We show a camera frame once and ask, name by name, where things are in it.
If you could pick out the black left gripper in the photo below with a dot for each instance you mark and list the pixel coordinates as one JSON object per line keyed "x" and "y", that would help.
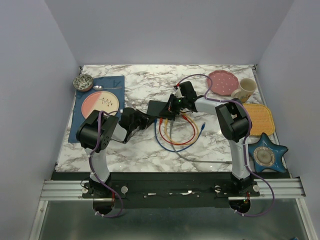
{"x": 147, "y": 120}

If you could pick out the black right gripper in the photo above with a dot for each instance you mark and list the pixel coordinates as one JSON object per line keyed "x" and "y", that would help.
{"x": 169, "y": 109}

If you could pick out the dark grey network switch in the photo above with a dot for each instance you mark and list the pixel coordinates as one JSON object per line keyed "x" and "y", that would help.
{"x": 154, "y": 108}

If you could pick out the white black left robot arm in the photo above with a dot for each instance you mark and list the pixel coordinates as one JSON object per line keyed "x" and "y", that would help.
{"x": 95, "y": 134}

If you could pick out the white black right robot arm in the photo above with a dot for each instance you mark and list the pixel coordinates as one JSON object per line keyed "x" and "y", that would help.
{"x": 234, "y": 123}

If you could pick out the pink and cream plate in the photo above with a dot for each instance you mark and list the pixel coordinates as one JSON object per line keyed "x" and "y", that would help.
{"x": 100, "y": 101}

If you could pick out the blue cloth placemat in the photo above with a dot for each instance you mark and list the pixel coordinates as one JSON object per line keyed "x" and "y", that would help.
{"x": 107, "y": 82}

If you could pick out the pink dotted plate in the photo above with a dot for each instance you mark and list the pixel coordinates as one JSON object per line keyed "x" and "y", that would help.
{"x": 224, "y": 82}

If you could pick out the silver spoon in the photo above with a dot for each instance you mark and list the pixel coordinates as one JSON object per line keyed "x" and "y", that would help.
{"x": 101, "y": 88}

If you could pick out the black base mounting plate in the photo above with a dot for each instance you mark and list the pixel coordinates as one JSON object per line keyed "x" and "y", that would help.
{"x": 166, "y": 190}

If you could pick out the small patterned bowl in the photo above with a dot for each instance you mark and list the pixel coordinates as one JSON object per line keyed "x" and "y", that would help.
{"x": 83, "y": 82}

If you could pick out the cream ceramic mug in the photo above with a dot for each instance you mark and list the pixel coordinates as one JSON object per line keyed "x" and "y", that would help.
{"x": 246, "y": 88}

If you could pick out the yellow woven mat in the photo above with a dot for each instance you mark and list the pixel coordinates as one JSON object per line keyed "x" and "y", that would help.
{"x": 262, "y": 119}

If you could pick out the blue star shaped dish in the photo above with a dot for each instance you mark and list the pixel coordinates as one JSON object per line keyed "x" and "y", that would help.
{"x": 267, "y": 155}

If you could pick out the aluminium rail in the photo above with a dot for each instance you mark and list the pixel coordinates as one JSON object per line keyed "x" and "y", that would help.
{"x": 280, "y": 219}

